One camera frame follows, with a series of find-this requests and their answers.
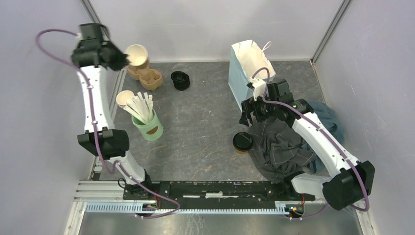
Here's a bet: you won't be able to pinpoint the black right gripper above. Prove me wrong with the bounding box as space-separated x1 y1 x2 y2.
239 90 279 127

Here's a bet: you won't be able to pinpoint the black plastic cup lid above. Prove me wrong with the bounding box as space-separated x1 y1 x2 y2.
232 132 254 150

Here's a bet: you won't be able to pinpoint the brown paper coffee cup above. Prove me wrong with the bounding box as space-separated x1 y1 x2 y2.
234 148 249 155

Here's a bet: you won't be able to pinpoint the brown pulp cup carriers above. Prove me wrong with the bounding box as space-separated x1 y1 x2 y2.
127 66 163 91

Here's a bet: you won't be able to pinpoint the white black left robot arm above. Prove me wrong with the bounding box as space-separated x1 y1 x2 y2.
71 23 154 200

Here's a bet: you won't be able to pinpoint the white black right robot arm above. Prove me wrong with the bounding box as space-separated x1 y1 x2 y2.
233 78 375 212

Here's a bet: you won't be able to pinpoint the dark grey checked cloth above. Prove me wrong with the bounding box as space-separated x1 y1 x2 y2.
248 117 317 184

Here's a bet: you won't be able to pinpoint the light blue paper bag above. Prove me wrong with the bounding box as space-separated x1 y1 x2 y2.
228 40 276 109

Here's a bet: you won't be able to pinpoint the white stir sticks bundle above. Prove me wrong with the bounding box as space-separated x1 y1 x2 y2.
124 91 154 124

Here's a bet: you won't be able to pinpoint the stack of black lids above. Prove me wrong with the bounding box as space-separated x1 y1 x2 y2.
171 71 190 91

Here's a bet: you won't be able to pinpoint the teal blue cloth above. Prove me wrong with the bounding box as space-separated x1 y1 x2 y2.
307 100 345 173

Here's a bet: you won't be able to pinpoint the green cup holder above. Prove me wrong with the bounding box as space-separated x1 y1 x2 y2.
131 110 163 141

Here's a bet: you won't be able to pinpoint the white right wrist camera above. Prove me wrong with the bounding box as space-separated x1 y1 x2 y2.
247 78 267 101

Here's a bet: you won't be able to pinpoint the white slotted cable duct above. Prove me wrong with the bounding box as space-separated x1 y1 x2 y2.
85 202 289 215

